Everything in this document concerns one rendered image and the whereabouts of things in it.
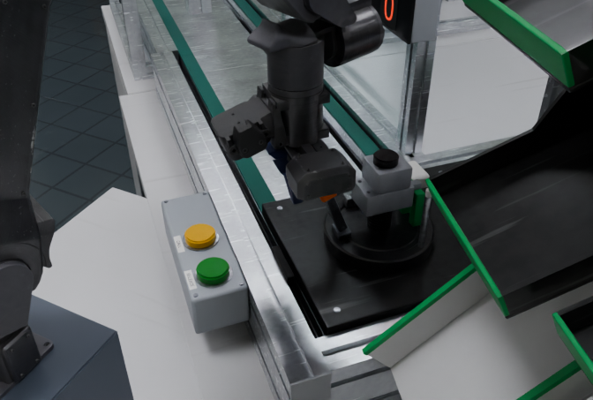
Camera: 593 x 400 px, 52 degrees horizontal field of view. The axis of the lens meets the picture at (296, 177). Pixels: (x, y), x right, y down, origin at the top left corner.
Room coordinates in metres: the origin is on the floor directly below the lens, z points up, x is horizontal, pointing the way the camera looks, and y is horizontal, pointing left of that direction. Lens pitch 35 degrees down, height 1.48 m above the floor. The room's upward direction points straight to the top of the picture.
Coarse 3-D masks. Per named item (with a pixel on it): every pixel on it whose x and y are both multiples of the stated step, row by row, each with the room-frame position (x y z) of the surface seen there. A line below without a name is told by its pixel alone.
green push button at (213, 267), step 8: (200, 264) 0.55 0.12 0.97; (208, 264) 0.55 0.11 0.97; (216, 264) 0.55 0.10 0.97; (224, 264) 0.55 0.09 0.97; (200, 272) 0.54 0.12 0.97; (208, 272) 0.54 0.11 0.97; (216, 272) 0.54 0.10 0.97; (224, 272) 0.54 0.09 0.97; (200, 280) 0.53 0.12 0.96; (208, 280) 0.53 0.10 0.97; (216, 280) 0.53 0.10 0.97; (224, 280) 0.54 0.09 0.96
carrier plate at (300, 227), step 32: (288, 224) 0.63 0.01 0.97; (320, 224) 0.63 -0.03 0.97; (288, 256) 0.58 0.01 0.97; (320, 256) 0.57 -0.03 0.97; (448, 256) 0.57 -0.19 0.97; (320, 288) 0.52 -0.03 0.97; (352, 288) 0.52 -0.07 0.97; (384, 288) 0.52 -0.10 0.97; (416, 288) 0.52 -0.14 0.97; (320, 320) 0.47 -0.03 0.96; (352, 320) 0.47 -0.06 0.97
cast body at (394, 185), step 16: (368, 160) 0.61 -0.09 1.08; (384, 160) 0.60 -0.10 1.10; (400, 160) 0.61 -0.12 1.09; (368, 176) 0.61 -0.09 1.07; (384, 176) 0.59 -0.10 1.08; (400, 176) 0.59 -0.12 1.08; (352, 192) 0.62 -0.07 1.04; (368, 192) 0.59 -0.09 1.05; (384, 192) 0.59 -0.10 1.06; (400, 192) 0.59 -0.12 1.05; (368, 208) 0.58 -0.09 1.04; (384, 208) 0.59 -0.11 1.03; (400, 208) 0.59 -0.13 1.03
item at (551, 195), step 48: (576, 96) 0.41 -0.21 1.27; (528, 144) 0.41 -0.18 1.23; (576, 144) 0.40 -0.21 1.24; (432, 192) 0.38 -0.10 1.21; (480, 192) 0.38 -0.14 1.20; (528, 192) 0.37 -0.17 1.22; (576, 192) 0.35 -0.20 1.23; (480, 240) 0.34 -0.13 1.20; (528, 240) 0.32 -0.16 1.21; (576, 240) 0.31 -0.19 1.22; (528, 288) 0.27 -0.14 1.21; (576, 288) 0.28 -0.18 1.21
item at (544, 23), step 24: (480, 0) 0.36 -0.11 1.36; (504, 0) 0.38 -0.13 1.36; (528, 0) 0.37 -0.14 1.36; (552, 0) 0.35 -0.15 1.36; (576, 0) 0.34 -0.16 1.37; (504, 24) 0.33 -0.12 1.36; (528, 24) 0.30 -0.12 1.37; (552, 24) 0.33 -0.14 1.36; (576, 24) 0.32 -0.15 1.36; (528, 48) 0.31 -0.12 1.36; (552, 48) 0.28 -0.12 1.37; (576, 48) 0.27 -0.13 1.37; (552, 72) 0.28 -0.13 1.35; (576, 72) 0.27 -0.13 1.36
